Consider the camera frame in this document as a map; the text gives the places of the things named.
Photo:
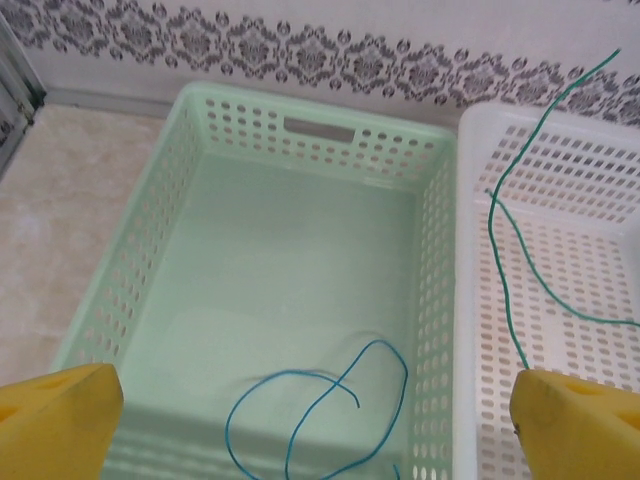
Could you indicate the white plastic basket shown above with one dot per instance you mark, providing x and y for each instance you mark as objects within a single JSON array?
[{"x": 467, "y": 250}]

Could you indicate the pale green plastic basket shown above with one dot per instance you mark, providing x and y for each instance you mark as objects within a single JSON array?
[{"x": 275, "y": 250}]

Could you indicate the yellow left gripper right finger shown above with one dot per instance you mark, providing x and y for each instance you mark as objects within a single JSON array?
[{"x": 580, "y": 430}]

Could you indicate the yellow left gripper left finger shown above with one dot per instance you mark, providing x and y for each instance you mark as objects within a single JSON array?
[{"x": 55, "y": 425}]

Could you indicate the aluminium frame post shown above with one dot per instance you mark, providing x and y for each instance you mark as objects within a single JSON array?
[{"x": 20, "y": 80}]

